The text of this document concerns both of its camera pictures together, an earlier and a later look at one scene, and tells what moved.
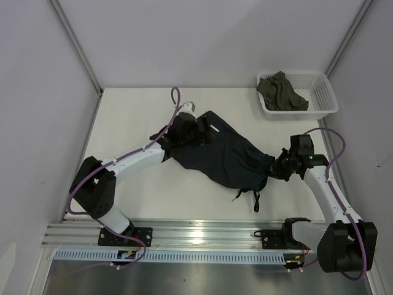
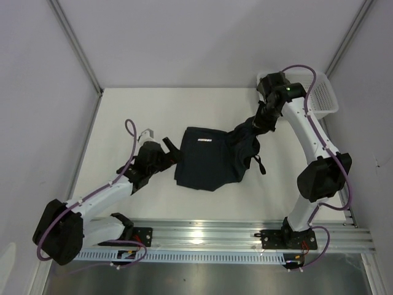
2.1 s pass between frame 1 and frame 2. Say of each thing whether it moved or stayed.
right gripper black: moved
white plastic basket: stayed
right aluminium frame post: stayed
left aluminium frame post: stayed
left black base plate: stayed
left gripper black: moved
